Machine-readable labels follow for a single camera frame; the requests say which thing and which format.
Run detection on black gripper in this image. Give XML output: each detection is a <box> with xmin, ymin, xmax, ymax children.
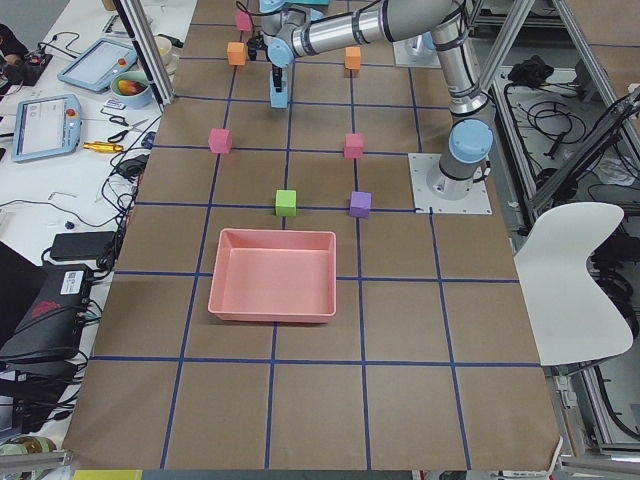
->
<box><xmin>246</xmin><ymin>31</ymin><xmax>284</xmax><ymax>93</ymax></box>

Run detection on light blue block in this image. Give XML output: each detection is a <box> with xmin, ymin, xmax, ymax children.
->
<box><xmin>270</xmin><ymin>90</ymin><xmax>289</xmax><ymax>109</ymax></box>
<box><xmin>269</xmin><ymin>70</ymin><xmax>288</xmax><ymax>97</ymax></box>

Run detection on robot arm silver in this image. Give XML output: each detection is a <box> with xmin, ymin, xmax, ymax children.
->
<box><xmin>236</xmin><ymin>1</ymin><xmax>490</xmax><ymax>124</ymax></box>

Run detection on orange foam block near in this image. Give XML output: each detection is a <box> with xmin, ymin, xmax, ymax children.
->
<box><xmin>226</xmin><ymin>42</ymin><xmax>248</xmax><ymax>66</ymax></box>

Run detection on orange foam block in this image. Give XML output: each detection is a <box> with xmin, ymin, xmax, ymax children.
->
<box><xmin>226</xmin><ymin>42</ymin><xmax>248</xmax><ymax>66</ymax></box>
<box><xmin>344</xmin><ymin>46</ymin><xmax>362</xmax><ymax>71</ymax></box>

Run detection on magenta block near right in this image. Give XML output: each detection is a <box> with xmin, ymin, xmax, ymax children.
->
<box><xmin>235</xmin><ymin>10</ymin><xmax>254</xmax><ymax>32</ymax></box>

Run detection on orange foam block far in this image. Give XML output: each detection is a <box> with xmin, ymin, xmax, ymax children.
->
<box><xmin>344</xmin><ymin>46</ymin><xmax>362</xmax><ymax>71</ymax></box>

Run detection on cyan plastic bin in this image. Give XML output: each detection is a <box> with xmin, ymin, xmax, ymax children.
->
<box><xmin>296</xmin><ymin>0</ymin><xmax>331</xmax><ymax>6</ymax></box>

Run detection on magenta block near left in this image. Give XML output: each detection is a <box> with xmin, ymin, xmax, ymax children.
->
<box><xmin>208</xmin><ymin>128</ymin><xmax>232</xmax><ymax>154</ymax></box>

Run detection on magenta foam block far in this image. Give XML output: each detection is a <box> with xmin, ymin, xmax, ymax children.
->
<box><xmin>343</xmin><ymin>133</ymin><xmax>365</xmax><ymax>159</ymax></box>

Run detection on green foam block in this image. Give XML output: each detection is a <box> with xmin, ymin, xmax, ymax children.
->
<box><xmin>275</xmin><ymin>189</ymin><xmax>297</xmax><ymax>217</ymax></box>

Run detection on green bowl with fruit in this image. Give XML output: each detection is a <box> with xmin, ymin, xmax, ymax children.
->
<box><xmin>110</xmin><ymin>71</ymin><xmax>153</xmax><ymax>109</ymax></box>

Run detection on purple foam block far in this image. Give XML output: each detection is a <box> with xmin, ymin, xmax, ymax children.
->
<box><xmin>349</xmin><ymin>191</ymin><xmax>372</xmax><ymax>219</ymax></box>

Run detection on black scissors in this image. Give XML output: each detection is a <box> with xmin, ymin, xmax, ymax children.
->
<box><xmin>107</xmin><ymin>116</ymin><xmax>146</xmax><ymax>144</ymax></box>

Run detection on teach pendant upper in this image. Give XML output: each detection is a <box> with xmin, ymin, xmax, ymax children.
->
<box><xmin>57</xmin><ymin>38</ymin><xmax>138</xmax><ymax>92</ymax></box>

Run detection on teach pendant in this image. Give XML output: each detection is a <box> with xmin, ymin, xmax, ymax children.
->
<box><xmin>11</xmin><ymin>94</ymin><xmax>82</xmax><ymax>163</ymax></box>
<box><xmin>57</xmin><ymin>38</ymin><xmax>138</xmax><ymax>92</ymax></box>

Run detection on brass metal cylinder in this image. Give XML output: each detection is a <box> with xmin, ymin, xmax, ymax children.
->
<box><xmin>83</xmin><ymin>142</ymin><xmax>124</xmax><ymax>154</ymax></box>

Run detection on pink plastic bin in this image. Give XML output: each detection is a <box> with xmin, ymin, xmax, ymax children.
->
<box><xmin>208</xmin><ymin>228</ymin><xmax>337</xmax><ymax>323</ymax></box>

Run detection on teach pendant lower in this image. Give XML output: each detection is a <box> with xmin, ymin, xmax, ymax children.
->
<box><xmin>11</xmin><ymin>94</ymin><xmax>82</xmax><ymax>163</ymax></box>

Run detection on black power adapter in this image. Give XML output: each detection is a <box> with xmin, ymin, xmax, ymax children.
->
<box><xmin>49</xmin><ymin>231</ymin><xmax>115</xmax><ymax>261</ymax></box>

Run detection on white chair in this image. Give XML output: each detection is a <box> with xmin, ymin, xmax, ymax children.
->
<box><xmin>514</xmin><ymin>202</ymin><xmax>633</xmax><ymax>366</ymax></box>

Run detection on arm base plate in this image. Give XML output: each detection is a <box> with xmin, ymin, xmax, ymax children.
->
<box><xmin>408</xmin><ymin>153</ymin><xmax>492</xmax><ymax>215</ymax></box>
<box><xmin>393</xmin><ymin>32</ymin><xmax>440</xmax><ymax>69</ymax></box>

